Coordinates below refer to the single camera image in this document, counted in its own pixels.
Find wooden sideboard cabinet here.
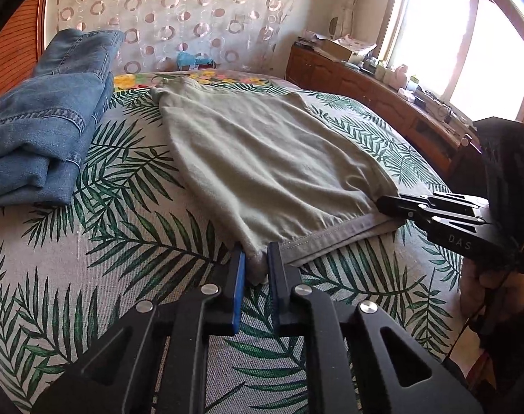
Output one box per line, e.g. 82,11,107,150
285,42,483,184

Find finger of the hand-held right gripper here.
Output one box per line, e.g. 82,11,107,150
375,192,491,218
402,211,491,231

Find person's right hand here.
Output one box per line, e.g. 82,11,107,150
459,261,524,339

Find blue plastic bag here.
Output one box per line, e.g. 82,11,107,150
176,51,216,70

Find window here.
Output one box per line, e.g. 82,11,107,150
385,0,524,128

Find leaf and flower print blanket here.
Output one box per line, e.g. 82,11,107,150
0,70,465,414

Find folded blue jeans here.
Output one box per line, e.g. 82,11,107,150
0,29,126,207

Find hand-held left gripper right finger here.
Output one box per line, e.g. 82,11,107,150
267,241,485,414

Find cardboard box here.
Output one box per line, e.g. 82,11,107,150
320,38,355,60

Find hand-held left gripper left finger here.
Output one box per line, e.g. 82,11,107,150
31,246,246,414

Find grey pants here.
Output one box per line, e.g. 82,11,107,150
151,78,404,286

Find sheer curtain with circles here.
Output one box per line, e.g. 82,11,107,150
44,0,358,80

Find wooden slatted wardrobe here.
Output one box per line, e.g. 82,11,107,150
0,0,50,74

